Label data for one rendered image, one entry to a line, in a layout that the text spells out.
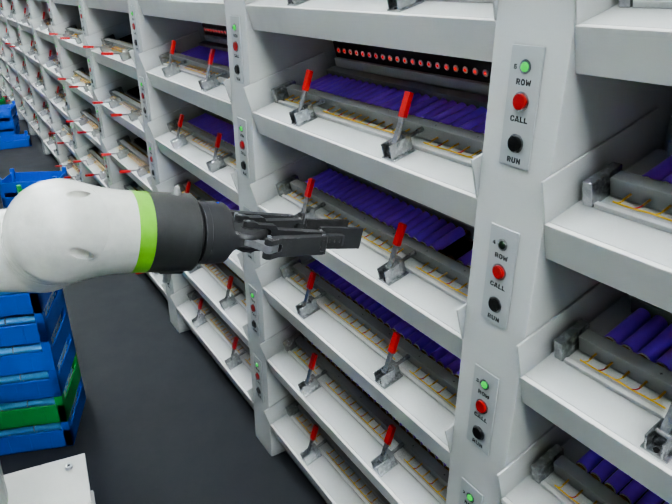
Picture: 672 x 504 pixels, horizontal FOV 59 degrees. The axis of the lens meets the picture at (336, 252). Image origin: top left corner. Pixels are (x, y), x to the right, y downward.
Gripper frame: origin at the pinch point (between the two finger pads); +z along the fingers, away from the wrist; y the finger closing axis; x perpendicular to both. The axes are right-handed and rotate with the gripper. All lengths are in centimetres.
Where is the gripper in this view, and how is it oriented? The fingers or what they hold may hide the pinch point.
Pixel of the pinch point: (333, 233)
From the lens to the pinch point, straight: 81.7
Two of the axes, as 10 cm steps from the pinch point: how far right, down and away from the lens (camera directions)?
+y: 5.4, 3.5, -7.7
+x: 1.9, -9.4, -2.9
